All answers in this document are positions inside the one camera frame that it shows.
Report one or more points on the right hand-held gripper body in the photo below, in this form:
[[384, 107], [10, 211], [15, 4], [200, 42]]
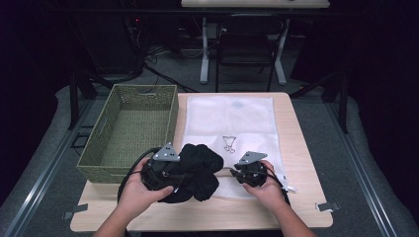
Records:
[[252, 173]]

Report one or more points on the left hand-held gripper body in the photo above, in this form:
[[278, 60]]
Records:
[[156, 174]]

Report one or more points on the black garment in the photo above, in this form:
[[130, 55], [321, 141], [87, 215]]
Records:
[[201, 174]]

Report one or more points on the green woven basket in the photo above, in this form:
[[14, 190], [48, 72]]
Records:
[[131, 131]]

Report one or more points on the white mesh laundry bag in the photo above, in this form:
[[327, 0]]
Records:
[[230, 118]]

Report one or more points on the person's left hand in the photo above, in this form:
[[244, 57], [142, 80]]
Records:
[[138, 194]]

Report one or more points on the person's right hand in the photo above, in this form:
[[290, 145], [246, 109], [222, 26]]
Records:
[[268, 194]]

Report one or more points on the grey tape strip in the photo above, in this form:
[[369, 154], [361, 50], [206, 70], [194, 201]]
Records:
[[77, 209], [326, 206]]

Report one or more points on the black metal stand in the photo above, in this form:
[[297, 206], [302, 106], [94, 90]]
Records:
[[343, 102], [74, 98]]

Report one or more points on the black folding chair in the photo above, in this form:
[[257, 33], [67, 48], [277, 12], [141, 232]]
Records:
[[245, 49]]

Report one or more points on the white-legged desk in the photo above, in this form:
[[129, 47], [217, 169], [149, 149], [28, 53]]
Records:
[[205, 49]]

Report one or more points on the dark equipment rack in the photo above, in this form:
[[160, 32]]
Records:
[[133, 39]]

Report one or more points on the aluminium floor rail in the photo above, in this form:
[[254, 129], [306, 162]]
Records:
[[362, 177], [42, 177]]

